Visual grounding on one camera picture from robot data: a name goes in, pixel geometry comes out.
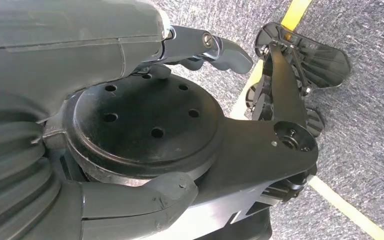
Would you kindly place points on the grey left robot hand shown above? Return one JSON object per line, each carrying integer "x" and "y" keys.
{"x": 62, "y": 49}

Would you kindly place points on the yellow floor tape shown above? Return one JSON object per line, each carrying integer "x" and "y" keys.
{"x": 296, "y": 13}

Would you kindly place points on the dark left robot foot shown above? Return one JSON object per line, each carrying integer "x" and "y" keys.
{"x": 328, "y": 66}

